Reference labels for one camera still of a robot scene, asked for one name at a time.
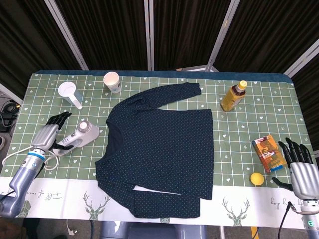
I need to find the white power plug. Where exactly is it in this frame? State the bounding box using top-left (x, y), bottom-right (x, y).
top-left (66, 219), bottom-right (77, 237)

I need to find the white cable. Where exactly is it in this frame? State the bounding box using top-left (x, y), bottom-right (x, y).
top-left (1, 145), bottom-right (59, 171)

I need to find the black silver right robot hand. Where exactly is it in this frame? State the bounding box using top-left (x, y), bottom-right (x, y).
top-left (272, 137), bottom-right (319, 200)

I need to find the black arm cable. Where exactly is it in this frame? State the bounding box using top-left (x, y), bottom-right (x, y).
top-left (278, 201), bottom-right (304, 239)
top-left (0, 160), bottom-right (47, 202)

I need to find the white paper cup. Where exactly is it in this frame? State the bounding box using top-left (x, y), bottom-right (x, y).
top-left (103, 71), bottom-right (122, 94)

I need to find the navy dotted long-sleeve shirt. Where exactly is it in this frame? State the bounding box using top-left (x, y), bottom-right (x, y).
top-left (94, 82), bottom-right (215, 219)

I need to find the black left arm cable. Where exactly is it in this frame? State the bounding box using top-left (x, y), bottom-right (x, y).
top-left (0, 160), bottom-right (47, 202)

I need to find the dark teal table cover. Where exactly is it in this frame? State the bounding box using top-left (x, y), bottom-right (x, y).
top-left (33, 69), bottom-right (295, 85)

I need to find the black electronics pile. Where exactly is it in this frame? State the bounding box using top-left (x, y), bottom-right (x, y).
top-left (0, 99), bottom-right (22, 132)

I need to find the green grid tablecloth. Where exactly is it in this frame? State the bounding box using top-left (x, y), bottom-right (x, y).
top-left (0, 72), bottom-right (319, 229)

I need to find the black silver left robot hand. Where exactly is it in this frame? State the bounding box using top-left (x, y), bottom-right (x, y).
top-left (31, 112), bottom-right (74, 151)

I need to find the dark screen panel white frame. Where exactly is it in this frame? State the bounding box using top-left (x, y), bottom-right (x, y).
top-left (46, 0), bottom-right (154, 71)
top-left (208, 0), bottom-right (319, 75)
top-left (149, 0), bottom-right (241, 72)
top-left (0, 0), bottom-right (89, 100)
top-left (284, 41), bottom-right (319, 150)

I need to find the white metal frame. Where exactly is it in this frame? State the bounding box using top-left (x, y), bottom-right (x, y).
top-left (0, 83), bottom-right (23, 105)

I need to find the yellow tea bottle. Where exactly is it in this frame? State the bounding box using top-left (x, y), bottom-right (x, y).
top-left (220, 80), bottom-right (248, 112)

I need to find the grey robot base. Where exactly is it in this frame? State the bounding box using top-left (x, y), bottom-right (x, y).
top-left (99, 220), bottom-right (207, 239)

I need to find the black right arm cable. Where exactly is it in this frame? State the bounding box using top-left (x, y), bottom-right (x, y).
top-left (278, 201), bottom-right (304, 239)

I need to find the white measuring scoop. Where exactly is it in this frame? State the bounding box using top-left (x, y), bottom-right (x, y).
top-left (58, 81), bottom-right (83, 110)

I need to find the yellow ball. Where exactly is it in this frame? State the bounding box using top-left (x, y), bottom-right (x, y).
top-left (250, 172), bottom-right (265, 186)

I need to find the white screen foot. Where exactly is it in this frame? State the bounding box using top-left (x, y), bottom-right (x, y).
top-left (176, 65), bottom-right (220, 73)

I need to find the orange snack box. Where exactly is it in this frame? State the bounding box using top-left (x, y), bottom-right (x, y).
top-left (251, 134), bottom-right (287, 174)

